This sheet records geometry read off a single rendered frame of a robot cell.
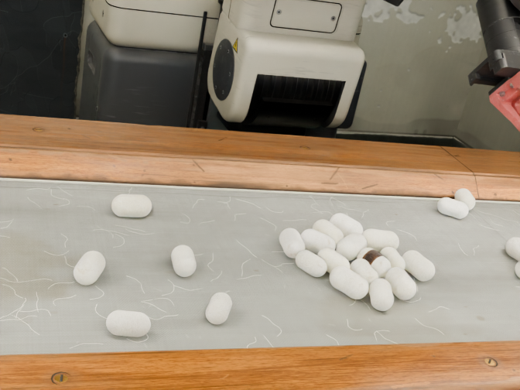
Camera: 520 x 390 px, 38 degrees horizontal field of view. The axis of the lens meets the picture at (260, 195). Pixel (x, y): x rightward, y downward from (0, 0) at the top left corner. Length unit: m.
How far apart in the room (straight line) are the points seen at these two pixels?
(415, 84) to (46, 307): 2.72
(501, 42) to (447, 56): 2.24
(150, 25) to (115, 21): 0.07
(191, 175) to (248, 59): 0.46
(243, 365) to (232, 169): 0.35
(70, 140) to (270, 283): 0.28
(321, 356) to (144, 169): 0.33
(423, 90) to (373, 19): 0.41
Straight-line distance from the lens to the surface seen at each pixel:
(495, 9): 1.03
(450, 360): 0.57
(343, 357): 0.53
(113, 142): 0.81
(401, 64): 3.12
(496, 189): 0.96
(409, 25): 3.09
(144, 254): 0.65
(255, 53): 1.22
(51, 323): 0.56
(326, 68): 1.28
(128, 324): 0.54
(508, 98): 0.99
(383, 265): 0.68
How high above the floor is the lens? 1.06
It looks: 24 degrees down
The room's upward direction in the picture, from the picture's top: 12 degrees clockwise
